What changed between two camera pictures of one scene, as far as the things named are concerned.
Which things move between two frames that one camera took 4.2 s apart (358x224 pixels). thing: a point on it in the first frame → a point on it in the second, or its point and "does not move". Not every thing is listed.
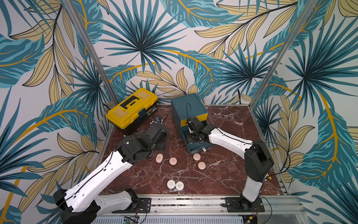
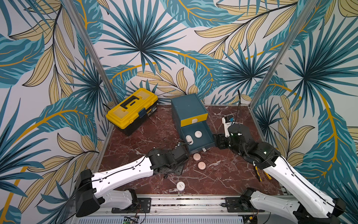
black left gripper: [161, 146] → [179, 171]
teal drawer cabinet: [184, 108] does not move
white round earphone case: [179, 185] does not move
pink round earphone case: [201, 165] does not move
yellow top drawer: [200, 118] does not move
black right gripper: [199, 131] → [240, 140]
